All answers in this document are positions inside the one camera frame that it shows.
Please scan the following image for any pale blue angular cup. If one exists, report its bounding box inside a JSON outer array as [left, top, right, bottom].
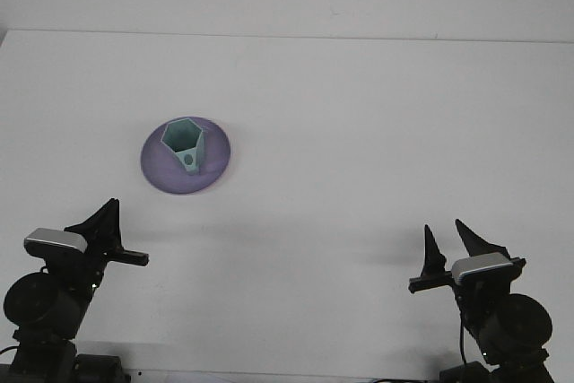
[[160, 118, 208, 177]]

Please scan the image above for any purple round plate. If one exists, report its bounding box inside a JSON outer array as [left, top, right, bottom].
[[140, 115, 232, 196]]

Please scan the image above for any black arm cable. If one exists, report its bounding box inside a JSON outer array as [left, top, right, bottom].
[[457, 310, 470, 364]]

